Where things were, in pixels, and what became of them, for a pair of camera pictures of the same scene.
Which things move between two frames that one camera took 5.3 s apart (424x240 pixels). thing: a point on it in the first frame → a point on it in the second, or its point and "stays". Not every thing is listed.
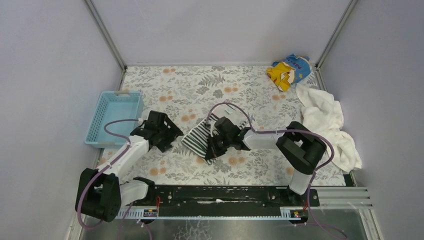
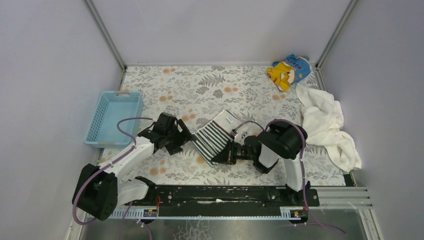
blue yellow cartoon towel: x=291 y=70 stays
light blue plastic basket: x=111 y=106 stays
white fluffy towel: x=324 y=114 stays
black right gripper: x=214 y=145 → x=227 y=154
